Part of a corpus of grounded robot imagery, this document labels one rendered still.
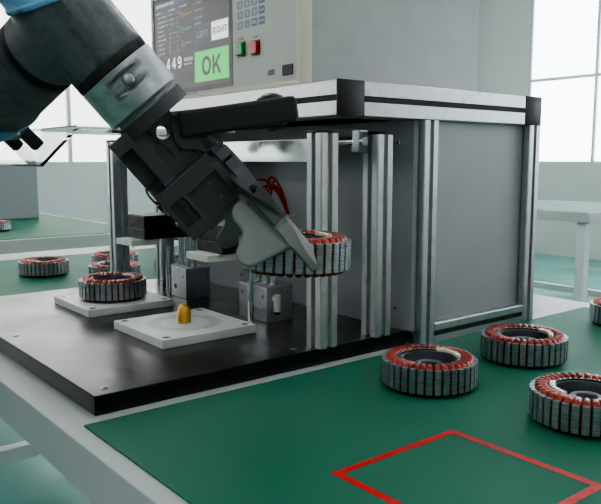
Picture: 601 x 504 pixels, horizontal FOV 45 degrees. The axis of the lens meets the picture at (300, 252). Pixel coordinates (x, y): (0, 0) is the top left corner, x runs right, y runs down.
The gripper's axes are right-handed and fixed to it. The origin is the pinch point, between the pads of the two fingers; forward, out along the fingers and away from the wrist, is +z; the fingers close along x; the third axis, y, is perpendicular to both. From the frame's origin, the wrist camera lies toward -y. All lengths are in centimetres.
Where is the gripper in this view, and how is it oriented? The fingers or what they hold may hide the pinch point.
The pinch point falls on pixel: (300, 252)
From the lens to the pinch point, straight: 71.9
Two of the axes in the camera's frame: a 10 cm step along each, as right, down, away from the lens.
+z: 6.2, 7.3, 2.9
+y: -7.4, 6.7, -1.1
